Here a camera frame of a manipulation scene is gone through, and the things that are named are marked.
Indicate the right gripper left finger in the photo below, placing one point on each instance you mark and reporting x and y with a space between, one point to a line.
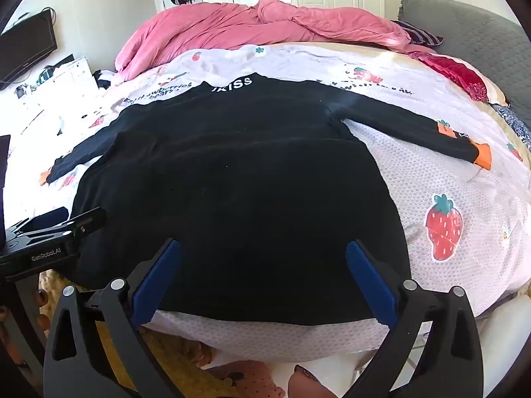
94 346

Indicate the black sweater orange cuffs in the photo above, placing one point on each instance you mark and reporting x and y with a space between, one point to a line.
262 184

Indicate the strawberry print bed sheet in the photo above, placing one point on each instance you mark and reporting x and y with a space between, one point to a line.
464 225

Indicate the white drawer cabinet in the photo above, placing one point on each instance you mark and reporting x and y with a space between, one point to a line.
72 86

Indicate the black television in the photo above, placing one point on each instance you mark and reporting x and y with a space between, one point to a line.
26 44

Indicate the blue patterned pillow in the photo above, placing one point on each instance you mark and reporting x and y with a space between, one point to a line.
517 125

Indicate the red pillow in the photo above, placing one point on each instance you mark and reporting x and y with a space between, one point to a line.
478 86

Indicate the pink duvet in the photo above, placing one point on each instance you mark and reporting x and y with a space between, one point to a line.
230 26

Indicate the grey quilted headboard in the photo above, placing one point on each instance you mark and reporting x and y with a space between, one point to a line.
499 48

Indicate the striped dark pillow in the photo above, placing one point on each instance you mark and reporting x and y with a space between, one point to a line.
420 36

